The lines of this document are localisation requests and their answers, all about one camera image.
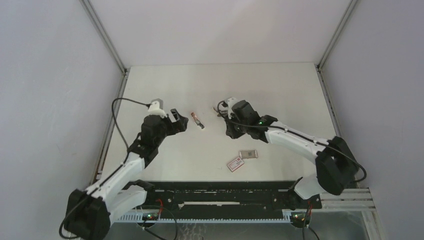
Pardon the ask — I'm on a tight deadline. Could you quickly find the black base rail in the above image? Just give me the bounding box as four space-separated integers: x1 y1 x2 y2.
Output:
135 180 323 219

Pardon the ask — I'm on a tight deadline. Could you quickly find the staple box tray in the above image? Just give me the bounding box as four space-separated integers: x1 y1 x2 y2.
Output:
239 150 259 160

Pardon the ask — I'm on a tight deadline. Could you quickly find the white slotted cable duct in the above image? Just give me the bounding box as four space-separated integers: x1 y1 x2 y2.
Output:
114 211 292 224

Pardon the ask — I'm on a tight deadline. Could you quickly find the circuit board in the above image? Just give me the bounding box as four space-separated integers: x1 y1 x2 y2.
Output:
141 213 160 223
290 213 311 225

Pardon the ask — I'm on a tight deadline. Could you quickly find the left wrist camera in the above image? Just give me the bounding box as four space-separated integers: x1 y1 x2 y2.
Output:
147 98 168 119

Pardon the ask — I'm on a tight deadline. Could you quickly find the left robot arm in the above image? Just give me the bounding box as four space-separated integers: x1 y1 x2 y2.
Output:
58 108 189 240

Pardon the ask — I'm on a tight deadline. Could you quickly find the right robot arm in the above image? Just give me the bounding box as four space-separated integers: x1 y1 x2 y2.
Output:
216 97 361 208

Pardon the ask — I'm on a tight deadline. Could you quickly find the left circuit board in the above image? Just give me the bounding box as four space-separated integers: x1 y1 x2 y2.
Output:
141 213 160 223

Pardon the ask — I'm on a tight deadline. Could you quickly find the red white staple box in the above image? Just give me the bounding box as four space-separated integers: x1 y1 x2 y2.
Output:
226 157 245 173

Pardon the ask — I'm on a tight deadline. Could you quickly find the right circuit board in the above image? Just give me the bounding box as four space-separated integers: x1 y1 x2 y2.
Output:
290 213 311 225

